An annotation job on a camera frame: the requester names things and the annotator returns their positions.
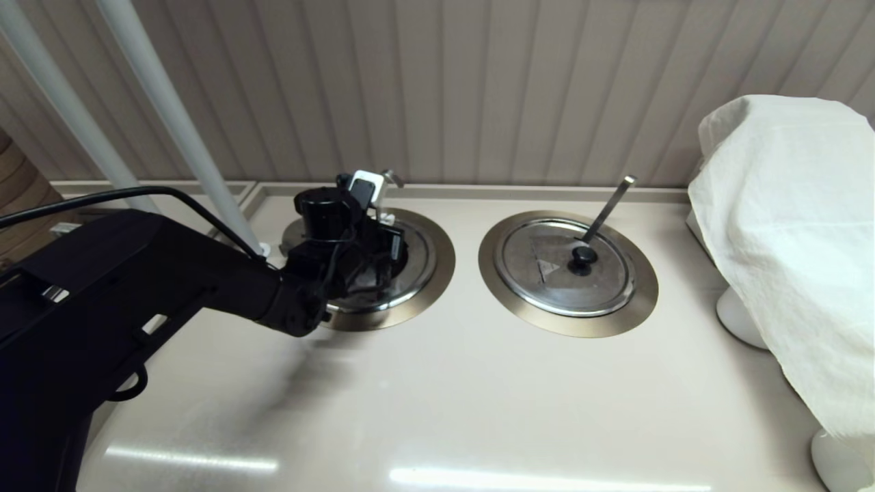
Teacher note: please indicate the white ceramic jar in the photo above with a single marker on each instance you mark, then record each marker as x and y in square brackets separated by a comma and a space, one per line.
[837, 465]
[738, 321]

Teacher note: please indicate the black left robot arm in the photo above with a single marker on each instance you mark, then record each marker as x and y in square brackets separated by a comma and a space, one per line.
[123, 307]

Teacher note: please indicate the white cloth cover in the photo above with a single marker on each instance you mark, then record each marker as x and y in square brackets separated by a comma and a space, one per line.
[786, 239]

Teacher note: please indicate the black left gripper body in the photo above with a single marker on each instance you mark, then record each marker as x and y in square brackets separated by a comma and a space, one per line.
[321, 260]

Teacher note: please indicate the steel hinged pot lid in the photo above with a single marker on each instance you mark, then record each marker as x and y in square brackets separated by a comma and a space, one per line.
[547, 287]
[417, 273]

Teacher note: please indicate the bamboo steamer stack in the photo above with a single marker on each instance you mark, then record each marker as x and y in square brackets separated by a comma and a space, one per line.
[20, 191]

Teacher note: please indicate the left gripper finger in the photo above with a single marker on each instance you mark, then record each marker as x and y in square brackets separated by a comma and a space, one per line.
[393, 246]

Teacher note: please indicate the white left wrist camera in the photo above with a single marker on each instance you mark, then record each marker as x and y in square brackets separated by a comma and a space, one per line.
[366, 190]

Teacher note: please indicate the white metal pole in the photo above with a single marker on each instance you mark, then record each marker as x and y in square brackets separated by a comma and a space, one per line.
[61, 96]
[164, 96]

